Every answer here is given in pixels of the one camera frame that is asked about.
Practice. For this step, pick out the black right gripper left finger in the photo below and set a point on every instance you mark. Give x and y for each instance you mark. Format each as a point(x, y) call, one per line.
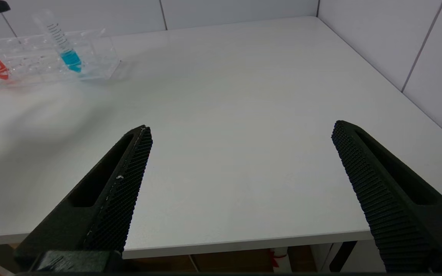
point(102, 207)

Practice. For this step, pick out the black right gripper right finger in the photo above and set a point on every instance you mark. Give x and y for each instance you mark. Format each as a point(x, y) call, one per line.
point(393, 199)

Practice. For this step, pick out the test tube with blue pigment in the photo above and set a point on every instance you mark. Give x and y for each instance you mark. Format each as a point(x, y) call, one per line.
point(71, 60)

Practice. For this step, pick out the clear acrylic test tube rack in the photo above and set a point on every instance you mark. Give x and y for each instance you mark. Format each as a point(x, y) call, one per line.
point(98, 65)

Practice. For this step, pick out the black table leg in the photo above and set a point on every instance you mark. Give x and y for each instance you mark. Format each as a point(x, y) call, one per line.
point(342, 257)

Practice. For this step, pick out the red and white object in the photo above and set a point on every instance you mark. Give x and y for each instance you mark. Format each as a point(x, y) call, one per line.
point(280, 258)

